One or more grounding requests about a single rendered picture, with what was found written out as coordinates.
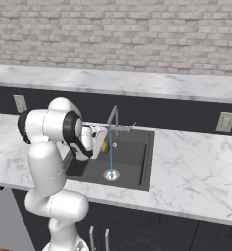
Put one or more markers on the blue water stream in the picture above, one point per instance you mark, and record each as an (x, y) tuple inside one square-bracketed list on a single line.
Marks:
[(111, 153)]

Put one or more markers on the yellow sponge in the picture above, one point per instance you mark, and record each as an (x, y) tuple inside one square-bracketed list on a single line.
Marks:
[(105, 145)]

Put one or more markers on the grey metal tap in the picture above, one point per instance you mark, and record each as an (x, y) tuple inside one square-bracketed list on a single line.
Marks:
[(114, 117)]

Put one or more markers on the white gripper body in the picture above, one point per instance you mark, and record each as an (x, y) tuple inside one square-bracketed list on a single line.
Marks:
[(99, 142)]

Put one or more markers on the black sink basin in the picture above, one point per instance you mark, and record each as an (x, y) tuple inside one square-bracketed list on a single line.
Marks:
[(127, 157)]

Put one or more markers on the grey dishwasher front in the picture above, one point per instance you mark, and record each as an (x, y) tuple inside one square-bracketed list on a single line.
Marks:
[(9, 219)]

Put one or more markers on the grey wall socket plate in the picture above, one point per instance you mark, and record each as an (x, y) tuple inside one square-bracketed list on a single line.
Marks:
[(20, 103), (225, 122)]

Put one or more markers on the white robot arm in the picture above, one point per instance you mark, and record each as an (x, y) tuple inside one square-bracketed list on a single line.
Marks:
[(45, 170)]

